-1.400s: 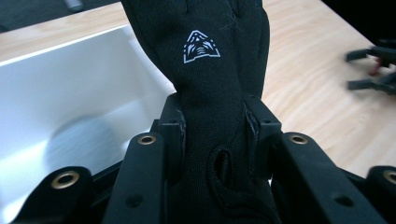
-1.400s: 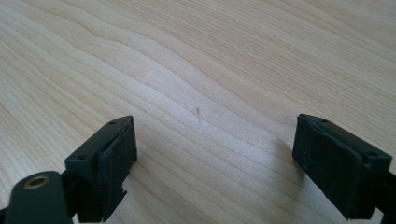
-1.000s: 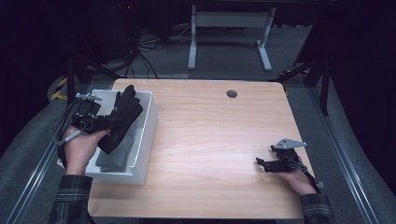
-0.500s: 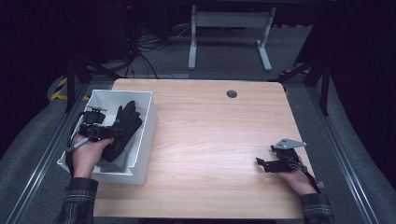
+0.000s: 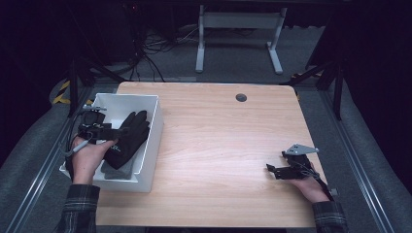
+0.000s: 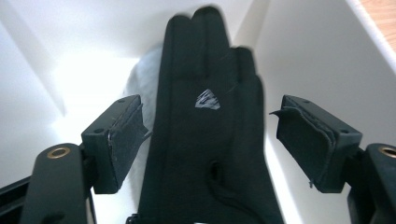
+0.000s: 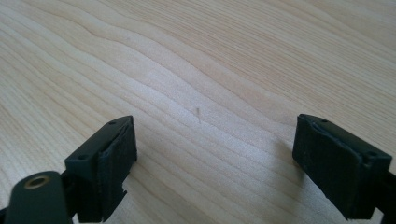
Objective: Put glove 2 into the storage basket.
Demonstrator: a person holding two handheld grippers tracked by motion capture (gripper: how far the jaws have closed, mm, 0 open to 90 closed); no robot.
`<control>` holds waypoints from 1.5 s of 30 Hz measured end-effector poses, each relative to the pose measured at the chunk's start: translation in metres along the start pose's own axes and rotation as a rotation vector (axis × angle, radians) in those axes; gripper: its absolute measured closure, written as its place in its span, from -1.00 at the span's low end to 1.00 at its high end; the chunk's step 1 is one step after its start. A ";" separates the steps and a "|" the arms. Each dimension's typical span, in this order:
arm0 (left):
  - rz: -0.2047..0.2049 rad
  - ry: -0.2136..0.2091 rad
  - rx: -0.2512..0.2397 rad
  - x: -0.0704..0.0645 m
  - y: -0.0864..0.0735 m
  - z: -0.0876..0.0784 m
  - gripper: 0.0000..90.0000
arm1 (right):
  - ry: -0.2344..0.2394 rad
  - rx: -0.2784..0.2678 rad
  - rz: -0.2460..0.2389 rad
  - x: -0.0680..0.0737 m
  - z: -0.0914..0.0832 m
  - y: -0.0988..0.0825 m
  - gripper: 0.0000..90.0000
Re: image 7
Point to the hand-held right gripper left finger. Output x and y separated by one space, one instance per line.
102 161

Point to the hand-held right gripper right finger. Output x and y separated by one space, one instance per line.
336 161

